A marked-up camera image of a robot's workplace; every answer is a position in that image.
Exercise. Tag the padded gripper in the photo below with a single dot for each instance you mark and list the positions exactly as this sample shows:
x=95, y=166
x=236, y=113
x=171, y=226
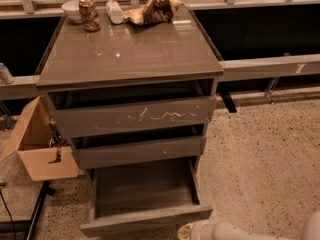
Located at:
x=204, y=231

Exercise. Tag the grey bottom drawer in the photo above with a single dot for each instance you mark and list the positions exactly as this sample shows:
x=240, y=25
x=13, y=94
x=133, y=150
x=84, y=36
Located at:
x=144, y=196

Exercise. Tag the grey drawer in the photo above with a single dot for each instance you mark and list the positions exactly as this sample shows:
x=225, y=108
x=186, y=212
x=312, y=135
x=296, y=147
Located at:
x=144, y=196
x=139, y=152
x=131, y=117

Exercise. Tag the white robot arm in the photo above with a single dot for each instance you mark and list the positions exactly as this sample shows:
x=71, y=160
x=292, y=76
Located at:
x=203, y=230

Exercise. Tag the grey middle drawer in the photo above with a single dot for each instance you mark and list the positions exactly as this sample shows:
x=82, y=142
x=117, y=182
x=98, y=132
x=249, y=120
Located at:
x=139, y=152

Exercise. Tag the grey drawer cabinet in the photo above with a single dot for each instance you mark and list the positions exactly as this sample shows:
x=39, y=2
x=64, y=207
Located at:
x=122, y=64

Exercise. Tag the grey top drawer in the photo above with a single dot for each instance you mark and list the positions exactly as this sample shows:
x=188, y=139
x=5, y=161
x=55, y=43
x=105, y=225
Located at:
x=131, y=117

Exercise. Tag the black metal floor stand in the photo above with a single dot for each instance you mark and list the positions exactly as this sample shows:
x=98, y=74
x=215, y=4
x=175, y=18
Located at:
x=27, y=226

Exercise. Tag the open cardboard box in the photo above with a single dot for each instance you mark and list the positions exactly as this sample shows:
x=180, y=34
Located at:
x=30, y=139

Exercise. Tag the grey metal railing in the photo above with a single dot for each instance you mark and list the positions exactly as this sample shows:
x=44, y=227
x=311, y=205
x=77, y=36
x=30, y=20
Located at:
x=234, y=70

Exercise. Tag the crumpled brown snack bag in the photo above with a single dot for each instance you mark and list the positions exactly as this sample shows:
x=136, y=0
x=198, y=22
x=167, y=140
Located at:
x=154, y=12

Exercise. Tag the white can on ledge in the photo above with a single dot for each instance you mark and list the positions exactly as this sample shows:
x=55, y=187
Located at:
x=5, y=74

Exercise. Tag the brown drink can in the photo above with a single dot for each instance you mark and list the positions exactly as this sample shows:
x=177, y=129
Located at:
x=89, y=15

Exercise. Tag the white bowl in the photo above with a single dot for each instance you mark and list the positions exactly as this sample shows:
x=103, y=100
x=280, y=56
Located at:
x=71, y=9

